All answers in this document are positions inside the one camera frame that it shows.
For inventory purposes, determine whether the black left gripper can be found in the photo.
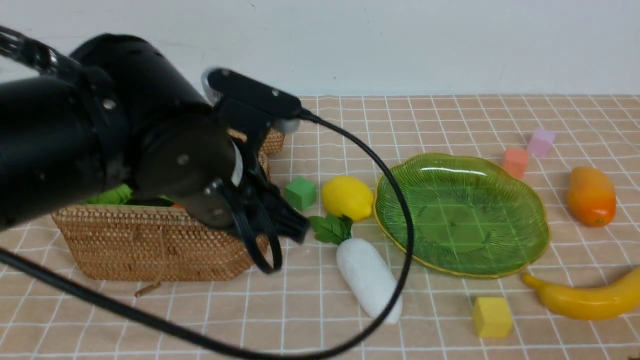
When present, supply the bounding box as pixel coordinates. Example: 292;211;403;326
134;115;310;244

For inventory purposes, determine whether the yellow lemon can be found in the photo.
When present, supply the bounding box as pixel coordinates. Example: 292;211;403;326
320;175;374;222

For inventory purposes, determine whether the white radish with leaves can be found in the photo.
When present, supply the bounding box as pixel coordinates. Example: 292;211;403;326
309;214;397;318

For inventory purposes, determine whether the orange mango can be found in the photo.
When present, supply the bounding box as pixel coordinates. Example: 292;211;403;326
566;166;618;228

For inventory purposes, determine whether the yellow banana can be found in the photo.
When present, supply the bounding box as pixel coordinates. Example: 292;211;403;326
520;268;640;321

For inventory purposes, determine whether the green cucumber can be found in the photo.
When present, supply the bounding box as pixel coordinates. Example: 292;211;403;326
82;184;133;206

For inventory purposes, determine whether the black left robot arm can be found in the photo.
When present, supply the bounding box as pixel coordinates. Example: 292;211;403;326
1;26;310;244

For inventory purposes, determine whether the woven wicker basket lid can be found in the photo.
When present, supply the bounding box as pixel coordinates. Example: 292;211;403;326
227;128;285;156

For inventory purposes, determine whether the green foam cube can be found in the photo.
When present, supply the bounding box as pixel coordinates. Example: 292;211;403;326
283;177;317;212

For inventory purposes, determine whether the woven wicker basket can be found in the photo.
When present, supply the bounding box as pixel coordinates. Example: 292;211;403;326
52;198;254;282

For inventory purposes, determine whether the green glass leaf plate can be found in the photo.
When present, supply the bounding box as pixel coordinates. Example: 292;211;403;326
390;153;551;280

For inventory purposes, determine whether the orange foam cube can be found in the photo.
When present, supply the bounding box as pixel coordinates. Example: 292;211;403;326
501;146;530;180

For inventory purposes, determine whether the yellow foam cube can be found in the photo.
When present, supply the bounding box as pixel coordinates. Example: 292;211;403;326
471;296;514;338

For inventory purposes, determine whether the pink foam cube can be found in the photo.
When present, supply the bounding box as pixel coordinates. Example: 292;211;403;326
526;128;556;158

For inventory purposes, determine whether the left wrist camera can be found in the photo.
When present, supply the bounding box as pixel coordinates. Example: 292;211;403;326
201;67;304;134

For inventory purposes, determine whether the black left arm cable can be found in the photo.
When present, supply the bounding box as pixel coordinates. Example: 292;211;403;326
0;107;416;360

